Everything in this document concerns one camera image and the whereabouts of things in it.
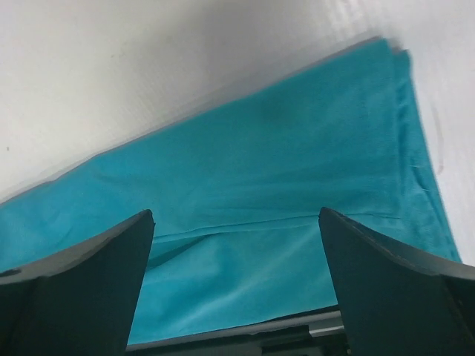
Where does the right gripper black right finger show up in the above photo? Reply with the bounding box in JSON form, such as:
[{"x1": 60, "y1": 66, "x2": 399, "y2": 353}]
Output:
[{"x1": 318, "y1": 208, "x2": 474, "y2": 355}]

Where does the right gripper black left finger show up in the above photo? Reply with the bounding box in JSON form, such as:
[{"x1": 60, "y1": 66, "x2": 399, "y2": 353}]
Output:
[{"x1": 1, "y1": 210, "x2": 154, "y2": 355}]

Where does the teal t shirt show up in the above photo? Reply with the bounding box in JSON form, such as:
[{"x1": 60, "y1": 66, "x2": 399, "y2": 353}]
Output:
[{"x1": 1, "y1": 39, "x2": 459, "y2": 344}]

